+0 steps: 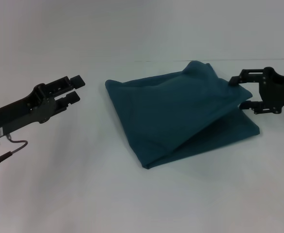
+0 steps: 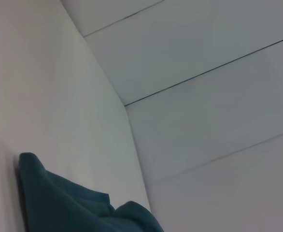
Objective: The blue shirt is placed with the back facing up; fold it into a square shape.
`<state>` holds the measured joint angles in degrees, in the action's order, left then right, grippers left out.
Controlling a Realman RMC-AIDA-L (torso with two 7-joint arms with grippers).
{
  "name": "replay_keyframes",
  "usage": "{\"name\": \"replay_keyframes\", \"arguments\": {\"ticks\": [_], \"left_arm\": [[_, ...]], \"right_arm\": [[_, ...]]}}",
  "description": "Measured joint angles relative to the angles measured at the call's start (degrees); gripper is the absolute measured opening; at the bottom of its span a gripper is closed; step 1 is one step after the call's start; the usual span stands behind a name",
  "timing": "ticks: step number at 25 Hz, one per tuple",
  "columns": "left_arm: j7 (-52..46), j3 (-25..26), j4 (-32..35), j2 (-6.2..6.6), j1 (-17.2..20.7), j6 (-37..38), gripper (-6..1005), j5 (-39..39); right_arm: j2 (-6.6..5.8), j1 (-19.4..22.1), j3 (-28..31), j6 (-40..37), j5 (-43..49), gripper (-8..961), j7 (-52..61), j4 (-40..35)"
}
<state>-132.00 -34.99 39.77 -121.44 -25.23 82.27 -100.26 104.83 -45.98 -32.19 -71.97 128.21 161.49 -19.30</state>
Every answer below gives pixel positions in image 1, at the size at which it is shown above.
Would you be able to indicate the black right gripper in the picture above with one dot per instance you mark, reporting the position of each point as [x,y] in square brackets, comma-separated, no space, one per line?
[280,89]

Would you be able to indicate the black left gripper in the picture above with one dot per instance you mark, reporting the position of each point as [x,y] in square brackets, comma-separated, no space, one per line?
[28,106]

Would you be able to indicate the blue shirt with FREE print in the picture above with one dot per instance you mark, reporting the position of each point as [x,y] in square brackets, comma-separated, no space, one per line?
[180,114]

